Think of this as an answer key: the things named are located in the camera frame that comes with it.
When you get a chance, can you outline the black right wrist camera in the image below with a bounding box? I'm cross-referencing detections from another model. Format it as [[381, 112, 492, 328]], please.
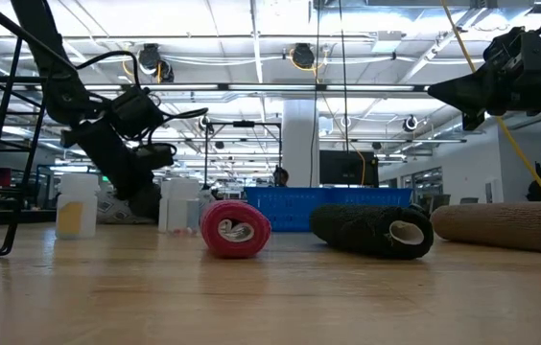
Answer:
[[483, 26, 541, 76]]

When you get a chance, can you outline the grey patterned fabric pouch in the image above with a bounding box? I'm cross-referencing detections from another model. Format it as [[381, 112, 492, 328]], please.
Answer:
[[96, 189, 156, 225]]

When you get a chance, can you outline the tan bandage roll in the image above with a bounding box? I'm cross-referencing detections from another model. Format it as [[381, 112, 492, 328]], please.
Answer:
[[430, 199, 541, 254]]

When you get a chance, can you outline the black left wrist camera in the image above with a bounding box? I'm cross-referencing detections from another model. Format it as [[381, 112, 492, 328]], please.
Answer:
[[135, 142, 176, 170]]

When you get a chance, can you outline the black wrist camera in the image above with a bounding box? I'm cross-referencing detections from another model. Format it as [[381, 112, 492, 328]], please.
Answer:
[[483, 26, 541, 76], [135, 142, 176, 170]]

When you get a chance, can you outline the blue plastic bin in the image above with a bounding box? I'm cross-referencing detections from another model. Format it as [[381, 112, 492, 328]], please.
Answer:
[[330, 187, 414, 208], [244, 186, 333, 233]]

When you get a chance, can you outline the person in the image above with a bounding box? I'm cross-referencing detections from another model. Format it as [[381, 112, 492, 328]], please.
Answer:
[[272, 165, 291, 188]]

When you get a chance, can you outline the pink red bandage roll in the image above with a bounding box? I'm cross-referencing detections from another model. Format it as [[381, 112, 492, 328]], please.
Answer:
[[200, 199, 272, 261]]

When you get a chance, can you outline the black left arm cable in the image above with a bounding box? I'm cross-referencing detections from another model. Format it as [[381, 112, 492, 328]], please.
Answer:
[[76, 50, 209, 145]]

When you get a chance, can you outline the black monitor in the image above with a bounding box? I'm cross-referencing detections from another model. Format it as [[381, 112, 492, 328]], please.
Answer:
[[318, 149, 380, 188]]

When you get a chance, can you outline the black hanging cable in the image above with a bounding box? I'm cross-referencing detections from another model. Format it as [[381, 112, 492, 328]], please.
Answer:
[[338, 0, 350, 154], [309, 0, 320, 188]]

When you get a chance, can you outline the white square pillar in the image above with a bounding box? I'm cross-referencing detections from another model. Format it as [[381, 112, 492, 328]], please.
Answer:
[[281, 99, 320, 189]]

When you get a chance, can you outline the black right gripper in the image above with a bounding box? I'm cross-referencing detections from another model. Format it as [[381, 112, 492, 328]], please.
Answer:
[[427, 66, 541, 132]]

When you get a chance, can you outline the black metal stand frame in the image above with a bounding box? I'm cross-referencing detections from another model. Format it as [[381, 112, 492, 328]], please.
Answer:
[[202, 120, 283, 191]]

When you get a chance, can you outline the black bandage roll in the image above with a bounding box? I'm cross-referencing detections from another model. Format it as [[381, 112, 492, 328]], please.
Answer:
[[308, 203, 435, 262]]

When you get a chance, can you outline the thick yellow cable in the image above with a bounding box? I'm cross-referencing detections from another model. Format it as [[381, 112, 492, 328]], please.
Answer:
[[440, 0, 541, 202]]

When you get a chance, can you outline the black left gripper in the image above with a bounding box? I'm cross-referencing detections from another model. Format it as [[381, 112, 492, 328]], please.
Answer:
[[60, 117, 176, 221]]

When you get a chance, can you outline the white plastic bottle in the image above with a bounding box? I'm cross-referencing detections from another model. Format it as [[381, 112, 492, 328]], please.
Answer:
[[157, 180, 172, 234], [167, 177, 202, 235], [55, 172, 102, 240]]

